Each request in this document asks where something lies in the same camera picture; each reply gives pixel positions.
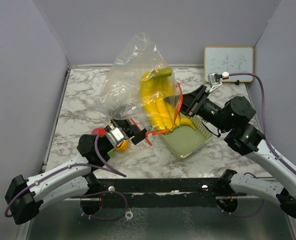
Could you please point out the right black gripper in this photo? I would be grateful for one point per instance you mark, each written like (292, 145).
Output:
(186, 103)

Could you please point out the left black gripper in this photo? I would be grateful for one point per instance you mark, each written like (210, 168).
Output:
(126, 127)

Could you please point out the single yellow banana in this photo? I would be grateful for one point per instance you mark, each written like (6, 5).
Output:
(187, 122)

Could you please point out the orange yellow bell pepper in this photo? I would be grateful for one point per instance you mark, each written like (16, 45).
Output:
(123, 146)

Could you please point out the yellow banana bunch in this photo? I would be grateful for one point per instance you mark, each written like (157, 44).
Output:
(156, 85)

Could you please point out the green plastic basket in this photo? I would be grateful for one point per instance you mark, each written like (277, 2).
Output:
(185, 141)

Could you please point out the red apple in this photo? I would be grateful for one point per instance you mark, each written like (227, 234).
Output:
(96, 131)

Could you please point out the clear zip bag red zipper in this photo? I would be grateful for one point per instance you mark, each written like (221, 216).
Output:
(138, 134)

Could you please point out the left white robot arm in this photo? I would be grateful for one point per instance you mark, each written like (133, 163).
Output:
(25, 197)

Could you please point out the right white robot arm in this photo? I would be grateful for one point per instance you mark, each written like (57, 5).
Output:
(242, 137)

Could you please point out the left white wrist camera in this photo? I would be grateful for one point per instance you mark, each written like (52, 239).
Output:
(115, 135)

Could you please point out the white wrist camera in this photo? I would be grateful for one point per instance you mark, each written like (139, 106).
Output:
(115, 135)
(215, 80)

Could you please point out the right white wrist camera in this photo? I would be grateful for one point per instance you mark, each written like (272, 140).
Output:
(215, 80)

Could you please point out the small whiteboard wooden frame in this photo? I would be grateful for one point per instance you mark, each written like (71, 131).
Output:
(231, 59)

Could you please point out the black mounting rail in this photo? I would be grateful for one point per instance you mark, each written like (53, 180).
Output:
(159, 193)

